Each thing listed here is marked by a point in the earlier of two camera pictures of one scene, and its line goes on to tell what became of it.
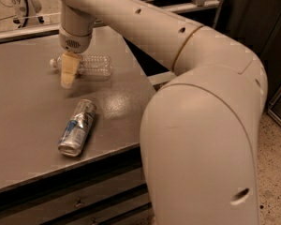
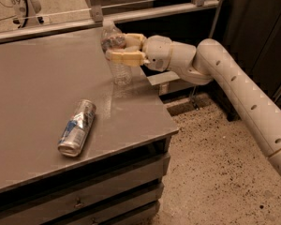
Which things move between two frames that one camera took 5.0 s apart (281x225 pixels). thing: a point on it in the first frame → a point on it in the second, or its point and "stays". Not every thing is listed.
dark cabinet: [260, 20] stays
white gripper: [75, 41] → [157, 52]
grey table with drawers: [32, 183] stays
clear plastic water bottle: [88, 66] → [112, 38]
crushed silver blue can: [74, 135] stays
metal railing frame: [10, 34] stays
